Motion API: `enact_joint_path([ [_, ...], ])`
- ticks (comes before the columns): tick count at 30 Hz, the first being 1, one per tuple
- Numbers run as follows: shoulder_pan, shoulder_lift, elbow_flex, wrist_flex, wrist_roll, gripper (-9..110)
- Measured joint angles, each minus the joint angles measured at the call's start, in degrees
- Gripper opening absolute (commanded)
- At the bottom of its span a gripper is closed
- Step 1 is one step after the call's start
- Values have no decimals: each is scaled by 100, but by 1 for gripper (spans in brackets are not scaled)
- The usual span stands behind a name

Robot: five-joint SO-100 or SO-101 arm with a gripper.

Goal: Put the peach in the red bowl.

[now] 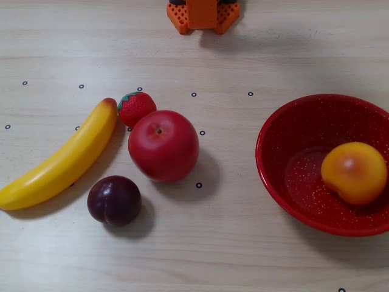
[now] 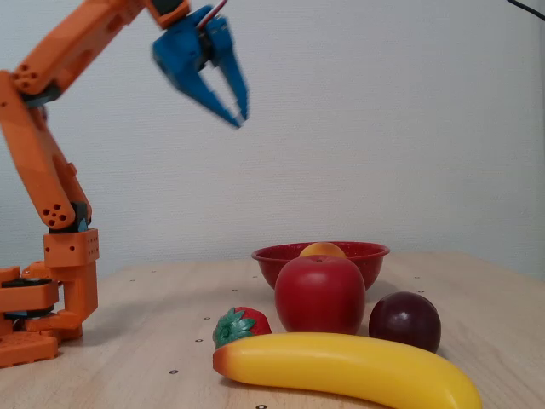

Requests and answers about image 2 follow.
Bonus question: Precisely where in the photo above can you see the red toy strawberry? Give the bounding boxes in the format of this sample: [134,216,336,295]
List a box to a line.
[212,306,273,351]

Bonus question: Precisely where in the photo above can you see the red speckled bowl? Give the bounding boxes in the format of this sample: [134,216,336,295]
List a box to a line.
[250,240,391,292]

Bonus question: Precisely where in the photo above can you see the dark purple toy plum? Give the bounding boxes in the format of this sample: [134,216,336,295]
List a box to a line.
[368,291,443,355]

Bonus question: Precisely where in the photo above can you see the red toy apple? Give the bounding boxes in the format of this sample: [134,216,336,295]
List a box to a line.
[273,254,367,336]

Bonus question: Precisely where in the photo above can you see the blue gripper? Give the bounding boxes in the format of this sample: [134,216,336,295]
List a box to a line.
[152,4,250,130]

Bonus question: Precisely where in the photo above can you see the red white black servo cable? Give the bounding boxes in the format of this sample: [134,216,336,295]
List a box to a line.
[195,0,230,29]

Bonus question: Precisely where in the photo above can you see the yellow orange toy peach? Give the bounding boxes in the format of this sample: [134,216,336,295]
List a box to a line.
[299,241,348,260]

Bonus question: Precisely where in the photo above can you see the yellow toy banana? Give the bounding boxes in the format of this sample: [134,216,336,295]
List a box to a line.
[212,331,484,409]

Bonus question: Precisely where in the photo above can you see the thin black cable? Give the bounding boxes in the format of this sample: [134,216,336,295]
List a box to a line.
[506,0,545,22]

